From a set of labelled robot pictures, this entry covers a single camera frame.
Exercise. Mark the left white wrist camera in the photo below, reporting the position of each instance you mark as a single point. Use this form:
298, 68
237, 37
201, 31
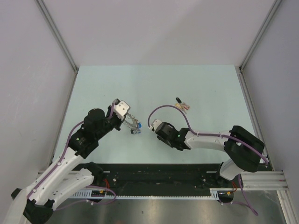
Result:
121, 109

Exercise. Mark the slotted cable duct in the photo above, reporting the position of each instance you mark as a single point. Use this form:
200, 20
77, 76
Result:
89, 194

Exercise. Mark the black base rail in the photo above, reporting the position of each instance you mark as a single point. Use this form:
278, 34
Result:
165, 180

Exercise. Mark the yellow tag key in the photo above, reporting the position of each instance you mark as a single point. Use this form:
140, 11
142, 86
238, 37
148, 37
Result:
179, 106

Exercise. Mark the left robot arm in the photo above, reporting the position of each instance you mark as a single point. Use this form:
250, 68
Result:
38, 201

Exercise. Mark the aluminium frame post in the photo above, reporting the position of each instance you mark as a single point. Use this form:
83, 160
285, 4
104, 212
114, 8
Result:
56, 33
261, 32

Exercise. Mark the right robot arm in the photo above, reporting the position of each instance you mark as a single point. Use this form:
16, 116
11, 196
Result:
243, 149

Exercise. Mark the left aluminium frame post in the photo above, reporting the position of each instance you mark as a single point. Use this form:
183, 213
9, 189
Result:
56, 33

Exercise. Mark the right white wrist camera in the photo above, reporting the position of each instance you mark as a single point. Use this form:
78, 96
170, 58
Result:
155, 124

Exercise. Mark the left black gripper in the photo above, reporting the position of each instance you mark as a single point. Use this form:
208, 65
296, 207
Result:
119, 121

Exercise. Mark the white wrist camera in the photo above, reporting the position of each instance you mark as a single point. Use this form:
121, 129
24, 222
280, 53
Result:
121, 109
155, 124

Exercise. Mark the right aluminium frame post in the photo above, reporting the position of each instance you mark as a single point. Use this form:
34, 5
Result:
261, 32

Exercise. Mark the red tag key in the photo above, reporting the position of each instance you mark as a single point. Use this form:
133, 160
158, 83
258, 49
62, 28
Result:
187, 107

